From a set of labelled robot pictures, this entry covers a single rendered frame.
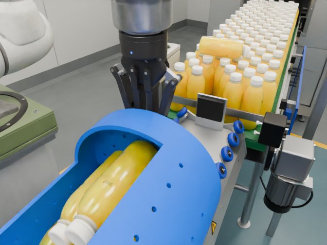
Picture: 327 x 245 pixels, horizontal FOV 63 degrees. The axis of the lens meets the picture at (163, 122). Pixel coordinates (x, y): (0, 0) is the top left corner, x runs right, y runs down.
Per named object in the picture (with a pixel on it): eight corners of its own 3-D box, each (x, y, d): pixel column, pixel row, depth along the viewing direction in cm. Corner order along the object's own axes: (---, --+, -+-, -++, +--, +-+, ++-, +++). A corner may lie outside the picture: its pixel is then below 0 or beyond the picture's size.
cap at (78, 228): (97, 242, 37) (88, 253, 36) (75, 231, 39) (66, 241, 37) (94, 226, 35) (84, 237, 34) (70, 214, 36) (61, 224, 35)
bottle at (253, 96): (234, 125, 100) (242, 82, 90) (243, 117, 104) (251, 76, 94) (250, 132, 96) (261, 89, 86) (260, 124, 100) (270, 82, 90)
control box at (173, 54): (138, 79, 109) (136, 55, 104) (159, 62, 124) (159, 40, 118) (159, 83, 106) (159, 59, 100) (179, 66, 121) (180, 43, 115)
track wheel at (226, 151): (227, 148, 80) (232, 146, 79) (229, 163, 78) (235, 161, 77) (218, 146, 77) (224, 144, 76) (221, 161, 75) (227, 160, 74)
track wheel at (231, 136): (227, 144, 81) (232, 142, 80) (226, 131, 83) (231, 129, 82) (235, 149, 83) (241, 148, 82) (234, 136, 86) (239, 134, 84)
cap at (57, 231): (62, 220, 40) (53, 230, 39) (80, 238, 41) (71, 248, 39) (53, 224, 43) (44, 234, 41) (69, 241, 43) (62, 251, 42)
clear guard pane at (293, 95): (267, 194, 129) (296, 109, 101) (283, 114, 187) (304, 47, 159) (268, 195, 128) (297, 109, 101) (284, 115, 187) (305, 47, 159)
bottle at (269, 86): (250, 123, 101) (260, 80, 91) (249, 113, 106) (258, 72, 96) (269, 125, 100) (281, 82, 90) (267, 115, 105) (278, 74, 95)
